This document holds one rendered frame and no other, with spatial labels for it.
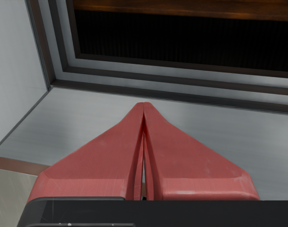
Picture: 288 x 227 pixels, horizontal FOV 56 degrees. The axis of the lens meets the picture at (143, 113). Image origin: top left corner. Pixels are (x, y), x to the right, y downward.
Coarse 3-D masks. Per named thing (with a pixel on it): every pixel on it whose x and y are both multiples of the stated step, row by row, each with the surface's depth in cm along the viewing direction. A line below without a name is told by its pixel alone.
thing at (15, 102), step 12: (0, 84) 21; (0, 96) 22; (12, 96) 22; (24, 96) 21; (36, 96) 21; (0, 108) 23; (12, 108) 22; (24, 108) 22; (0, 120) 23; (12, 120) 23; (0, 132) 24
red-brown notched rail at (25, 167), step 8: (0, 160) 30; (8, 160) 30; (16, 160) 30; (0, 168) 31; (8, 168) 31; (16, 168) 31; (24, 168) 30; (32, 168) 30; (40, 168) 30; (144, 184) 27; (144, 192) 28
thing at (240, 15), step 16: (80, 0) 30; (96, 0) 30; (112, 0) 30; (128, 0) 30; (144, 0) 30; (160, 0) 29; (176, 0) 29; (192, 0) 29; (208, 0) 29; (224, 0) 29; (240, 0) 29; (256, 0) 28; (272, 0) 28; (192, 16) 27; (208, 16) 26; (224, 16) 26; (240, 16) 26; (256, 16) 25; (272, 16) 25
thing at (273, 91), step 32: (32, 0) 17; (64, 0) 18; (64, 32) 20; (64, 64) 20; (96, 64) 20; (128, 64) 20; (160, 64) 20; (192, 64) 20; (160, 96) 19; (192, 96) 19; (224, 96) 18; (256, 96) 18
